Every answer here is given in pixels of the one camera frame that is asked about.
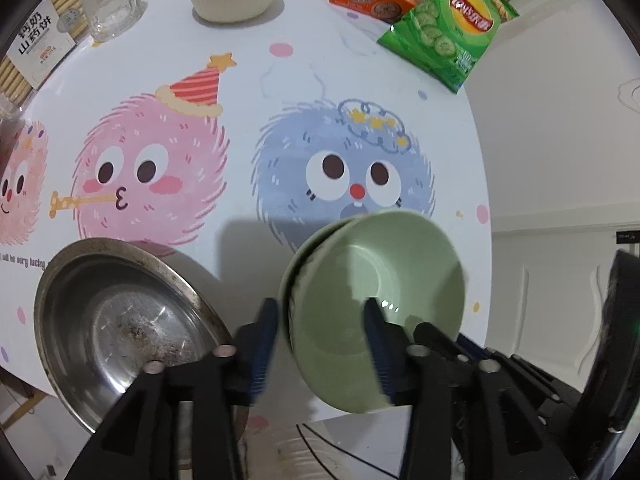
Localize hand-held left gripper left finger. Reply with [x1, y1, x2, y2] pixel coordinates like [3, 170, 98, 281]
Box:
[65, 298, 279, 480]

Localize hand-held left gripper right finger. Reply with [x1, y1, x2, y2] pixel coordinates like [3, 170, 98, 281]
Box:
[363, 299, 571, 480]

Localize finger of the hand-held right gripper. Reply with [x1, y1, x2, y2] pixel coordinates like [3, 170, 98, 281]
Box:
[510, 354, 586, 441]
[456, 337, 581, 480]

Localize green ribbed ceramic bowl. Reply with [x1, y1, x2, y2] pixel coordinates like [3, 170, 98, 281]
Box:
[282, 210, 469, 414]
[277, 217, 362, 321]

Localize large stainless steel bowl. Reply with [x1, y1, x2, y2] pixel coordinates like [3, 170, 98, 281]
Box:
[34, 237, 249, 462]

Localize cartoon printed round table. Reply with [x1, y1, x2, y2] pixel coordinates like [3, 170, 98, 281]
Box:
[0, 0, 496, 442]

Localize green chips bag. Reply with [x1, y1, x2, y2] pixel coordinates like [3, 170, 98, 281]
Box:
[376, 0, 521, 96]

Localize clear drinking glass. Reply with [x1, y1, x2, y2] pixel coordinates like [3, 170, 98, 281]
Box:
[87, 0, 144, 44]

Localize clear plastic biscuit box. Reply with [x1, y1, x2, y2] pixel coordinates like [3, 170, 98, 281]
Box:
[0, 0, 94, 107]

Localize black cable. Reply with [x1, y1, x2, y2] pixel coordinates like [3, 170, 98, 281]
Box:
[294, 421, 403, 480]

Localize wooden chair frame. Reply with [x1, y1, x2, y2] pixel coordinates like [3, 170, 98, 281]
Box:
[0, 389, 52, 432]

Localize white wall cable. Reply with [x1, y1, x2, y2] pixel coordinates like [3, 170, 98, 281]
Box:
[616, 76, 640, 112]

